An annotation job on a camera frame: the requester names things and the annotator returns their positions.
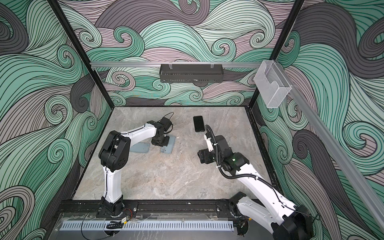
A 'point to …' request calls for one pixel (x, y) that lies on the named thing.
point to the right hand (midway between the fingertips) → (204, 151)
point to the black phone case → (199, 123)
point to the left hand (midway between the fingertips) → (163, 143)
